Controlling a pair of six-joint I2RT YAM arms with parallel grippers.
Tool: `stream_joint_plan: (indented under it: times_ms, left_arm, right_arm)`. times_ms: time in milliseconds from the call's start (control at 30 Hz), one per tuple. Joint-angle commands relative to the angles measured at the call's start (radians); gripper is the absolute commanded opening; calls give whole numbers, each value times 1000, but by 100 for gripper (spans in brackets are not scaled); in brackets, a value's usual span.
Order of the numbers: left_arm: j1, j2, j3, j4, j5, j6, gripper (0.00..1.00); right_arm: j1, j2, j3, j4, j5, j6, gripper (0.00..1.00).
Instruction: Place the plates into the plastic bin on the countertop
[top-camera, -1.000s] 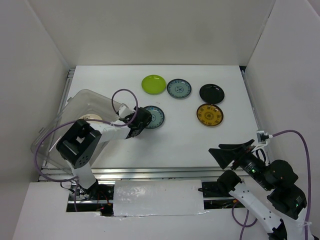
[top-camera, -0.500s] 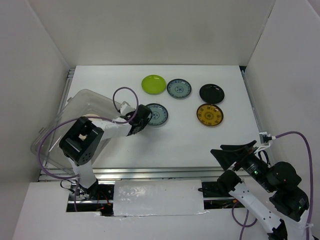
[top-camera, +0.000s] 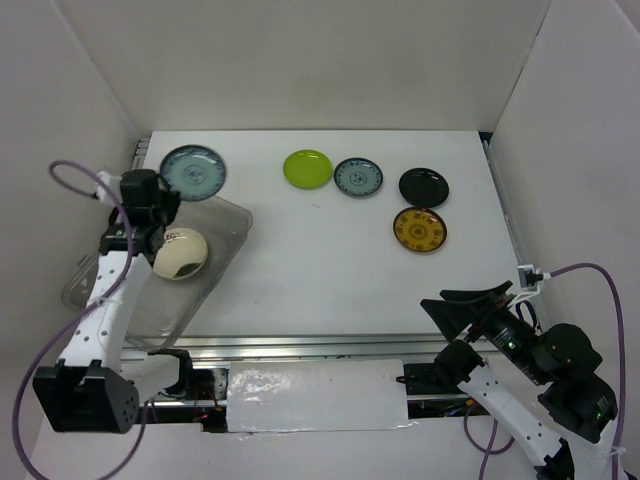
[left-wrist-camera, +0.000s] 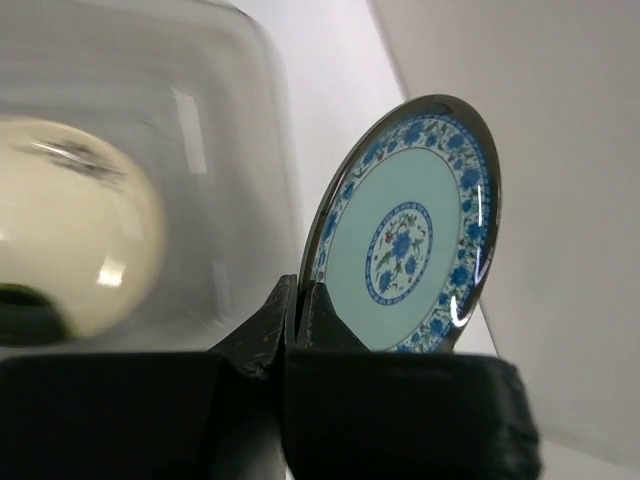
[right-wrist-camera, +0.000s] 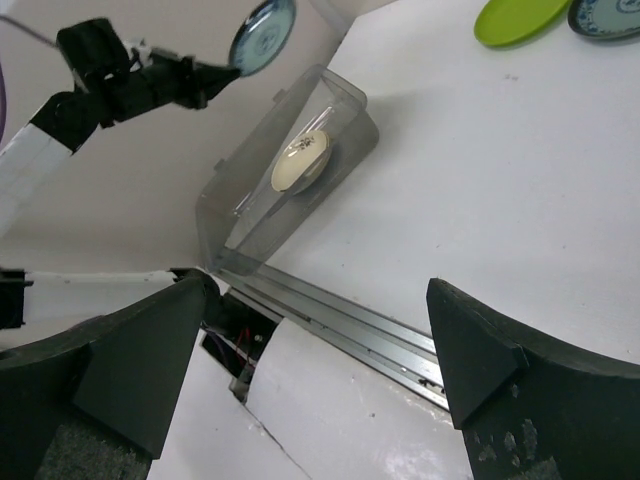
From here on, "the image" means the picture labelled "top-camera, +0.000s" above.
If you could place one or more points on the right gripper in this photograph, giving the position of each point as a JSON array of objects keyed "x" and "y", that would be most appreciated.
[{"x": 457, "y": 306}]

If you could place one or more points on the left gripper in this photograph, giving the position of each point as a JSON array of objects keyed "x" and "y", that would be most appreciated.
[{"x": 173, "y": 198}]

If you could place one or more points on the blue patterned plate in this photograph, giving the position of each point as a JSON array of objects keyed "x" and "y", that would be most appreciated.
[
  {"x": 358, "y": 177},
  {"x": 195, "y": 172}
]

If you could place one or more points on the cream plate with flower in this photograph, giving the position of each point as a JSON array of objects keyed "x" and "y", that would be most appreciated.
[{"x": 183, "y": 253}]

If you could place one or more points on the yellow brown patterned plate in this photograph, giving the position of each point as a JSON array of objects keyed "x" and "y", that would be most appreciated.
[{"x": 419, "y": 230}]

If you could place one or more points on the black plate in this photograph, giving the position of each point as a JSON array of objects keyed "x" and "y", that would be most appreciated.
[{"x": 423, "y": 187}]

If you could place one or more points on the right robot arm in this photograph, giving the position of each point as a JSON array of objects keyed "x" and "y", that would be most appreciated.
[{"x": 560, "y": 360}]

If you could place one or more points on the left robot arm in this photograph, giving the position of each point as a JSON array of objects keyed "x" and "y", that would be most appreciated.
[{"x": 87, "y": 390}]

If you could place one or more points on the clear plastic bin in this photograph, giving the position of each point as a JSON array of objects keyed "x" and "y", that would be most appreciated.
[{"x": 164, "y": 308}]

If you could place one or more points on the green plate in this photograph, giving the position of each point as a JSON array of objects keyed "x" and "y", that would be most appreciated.
[{"x": 307, "y": 169}]

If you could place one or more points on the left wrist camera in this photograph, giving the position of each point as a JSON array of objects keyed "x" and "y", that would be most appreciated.
[{"x": 108, "y": 188}]

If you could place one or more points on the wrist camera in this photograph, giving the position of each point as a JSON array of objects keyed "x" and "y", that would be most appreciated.
[
  {"x": 108, "y": 188},
  {"x": 531, "y": 280}
]

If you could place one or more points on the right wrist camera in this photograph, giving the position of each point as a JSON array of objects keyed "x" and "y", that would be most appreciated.
[{"x": 531, "y": 280}]

